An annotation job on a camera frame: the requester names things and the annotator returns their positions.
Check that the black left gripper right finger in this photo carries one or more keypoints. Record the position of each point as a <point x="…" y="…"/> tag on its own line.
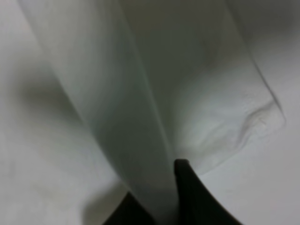
<point x="197" y="205"/>

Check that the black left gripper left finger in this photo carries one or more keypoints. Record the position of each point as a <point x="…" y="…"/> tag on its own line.
<point x="130" y="212"/>

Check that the white short sleeve t-shirt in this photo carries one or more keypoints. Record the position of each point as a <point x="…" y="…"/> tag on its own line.
<point x="98" y="97"/>

